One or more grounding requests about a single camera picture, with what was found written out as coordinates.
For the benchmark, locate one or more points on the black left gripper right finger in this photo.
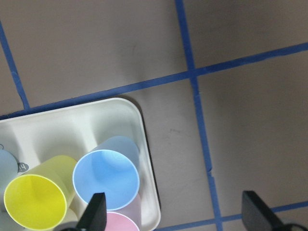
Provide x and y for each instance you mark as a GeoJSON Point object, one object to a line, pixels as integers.
{"type": "Point", "coordinates": [257, 216]}

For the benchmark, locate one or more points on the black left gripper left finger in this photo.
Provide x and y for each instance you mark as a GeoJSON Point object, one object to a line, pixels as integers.
{"type": "Point", "coordinates": [94, 217]}

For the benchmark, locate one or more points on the light blue plastic cup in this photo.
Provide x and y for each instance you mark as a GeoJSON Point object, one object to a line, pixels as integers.
{"type": "Point", "coordinates": [112, 168]}

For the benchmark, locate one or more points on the pink plastic cup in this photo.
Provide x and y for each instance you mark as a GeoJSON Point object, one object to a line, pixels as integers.
{"type": "Point", "coordinates": [125, 219]}

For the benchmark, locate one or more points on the yellow plastic cup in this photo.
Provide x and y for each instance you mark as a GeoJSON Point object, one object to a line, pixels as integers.
{"type": "Point", "coordinates": [39, 199]}

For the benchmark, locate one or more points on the white paper tray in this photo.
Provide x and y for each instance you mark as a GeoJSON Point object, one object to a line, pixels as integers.
{"type": "Point", "coordinates": [75, 131]}

